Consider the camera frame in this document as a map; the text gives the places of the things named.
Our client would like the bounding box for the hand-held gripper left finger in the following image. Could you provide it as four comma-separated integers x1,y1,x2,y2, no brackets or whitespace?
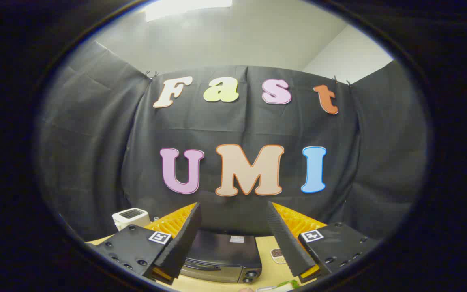
95,202,202,285

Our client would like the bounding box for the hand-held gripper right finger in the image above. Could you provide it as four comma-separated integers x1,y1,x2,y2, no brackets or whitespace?
266,202,380,283

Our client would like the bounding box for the black toaster oven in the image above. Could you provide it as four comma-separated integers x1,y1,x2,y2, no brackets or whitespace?
180,230,263,284

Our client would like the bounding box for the lettuce sandwich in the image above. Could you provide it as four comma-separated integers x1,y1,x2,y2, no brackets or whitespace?
276,279,301,291

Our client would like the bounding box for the small white toaster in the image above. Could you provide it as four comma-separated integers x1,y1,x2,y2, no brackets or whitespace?
112,208,151,232

